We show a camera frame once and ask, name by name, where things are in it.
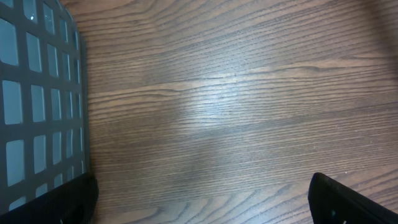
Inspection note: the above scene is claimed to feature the grey plastic shopping basket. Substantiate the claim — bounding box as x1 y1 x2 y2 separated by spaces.
1 0 90 213

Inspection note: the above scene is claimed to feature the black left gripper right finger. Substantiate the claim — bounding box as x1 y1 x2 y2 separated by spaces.
308 172 397 224

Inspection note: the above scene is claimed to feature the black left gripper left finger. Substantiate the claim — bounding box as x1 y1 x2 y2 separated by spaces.
1 172 99 224

